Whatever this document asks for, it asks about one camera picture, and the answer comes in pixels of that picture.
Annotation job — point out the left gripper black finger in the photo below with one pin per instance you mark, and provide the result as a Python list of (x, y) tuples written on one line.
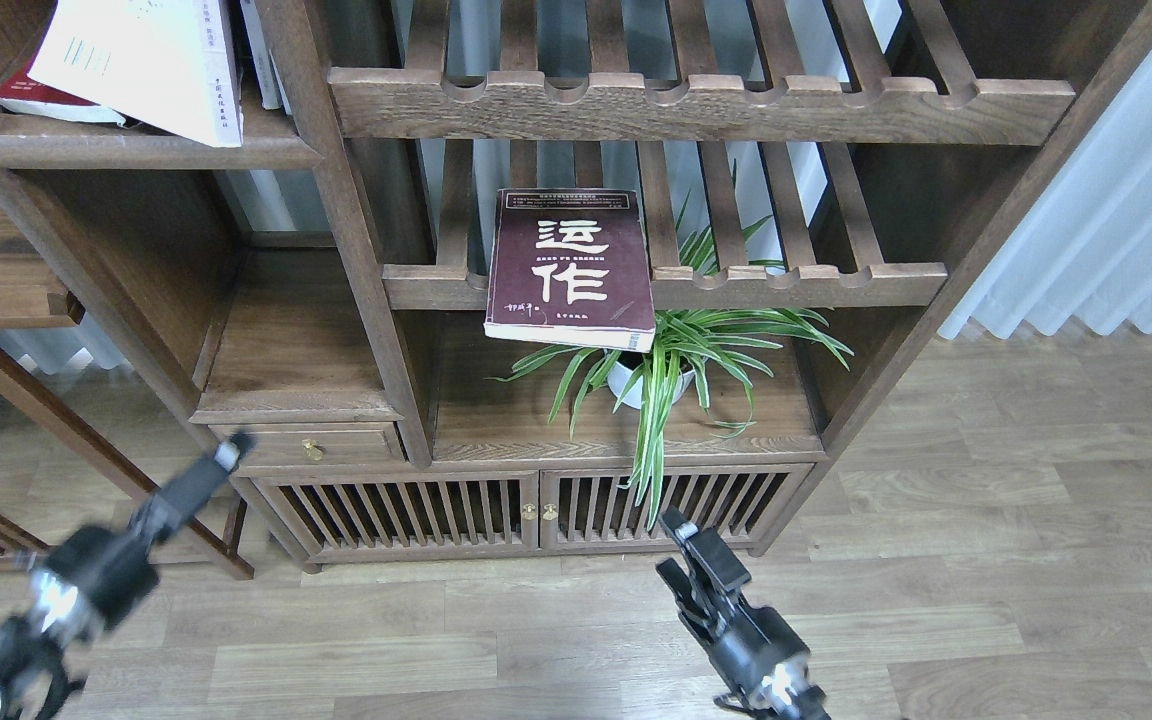
[(230, 453)]

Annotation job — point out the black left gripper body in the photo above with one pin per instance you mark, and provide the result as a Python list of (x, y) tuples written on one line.
[(90, 583)]

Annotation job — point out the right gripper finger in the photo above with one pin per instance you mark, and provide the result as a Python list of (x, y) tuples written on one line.
[(677, 526)]

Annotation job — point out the dark wooden bookshelf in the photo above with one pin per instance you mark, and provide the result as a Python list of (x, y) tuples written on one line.
[(326, 280)]

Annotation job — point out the white curtain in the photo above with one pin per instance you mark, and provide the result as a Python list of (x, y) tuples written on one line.
[(1084, 252)]

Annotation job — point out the brass drawer knob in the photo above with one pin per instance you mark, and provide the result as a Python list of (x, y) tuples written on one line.
[(312, 451)]

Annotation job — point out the red book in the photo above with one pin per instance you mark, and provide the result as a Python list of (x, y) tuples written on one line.
[(24, 95)]

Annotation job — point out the white book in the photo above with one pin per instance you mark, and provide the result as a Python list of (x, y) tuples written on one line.
[(167, 63), (270, 85)]

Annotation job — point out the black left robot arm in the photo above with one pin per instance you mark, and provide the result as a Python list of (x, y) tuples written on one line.
[(25, 653)]

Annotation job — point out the white upright book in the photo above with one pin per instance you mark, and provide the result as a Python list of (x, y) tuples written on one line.
[(270, 85)]

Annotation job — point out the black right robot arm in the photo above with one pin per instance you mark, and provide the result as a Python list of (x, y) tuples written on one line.
[(813, 709)]

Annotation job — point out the white plant pot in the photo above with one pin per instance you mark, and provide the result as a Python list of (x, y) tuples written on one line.
[(631, 393)]

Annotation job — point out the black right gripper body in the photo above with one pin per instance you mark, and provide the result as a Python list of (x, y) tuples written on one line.
[(755, 652)]

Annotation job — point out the dark brown book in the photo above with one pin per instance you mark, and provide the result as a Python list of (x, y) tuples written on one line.
[(569, 267)]

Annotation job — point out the green spider plant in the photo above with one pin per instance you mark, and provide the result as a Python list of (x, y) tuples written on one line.
[(722, 339)]

